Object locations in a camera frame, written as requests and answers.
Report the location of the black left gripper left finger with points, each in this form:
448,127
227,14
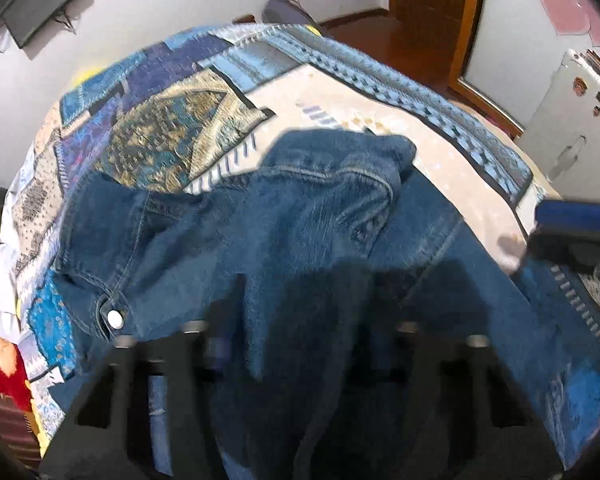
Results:
106,432

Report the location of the patchwork patterned bed cover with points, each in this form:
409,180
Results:
186,113

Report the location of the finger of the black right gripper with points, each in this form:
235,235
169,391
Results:
567,233

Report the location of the grey purple backpack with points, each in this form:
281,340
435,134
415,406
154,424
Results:
288,12

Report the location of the colourful plush blanket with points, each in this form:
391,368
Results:
14,383

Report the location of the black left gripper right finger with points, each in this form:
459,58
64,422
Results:
445,409

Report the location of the blue denim jacket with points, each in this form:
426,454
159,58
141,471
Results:
290,266

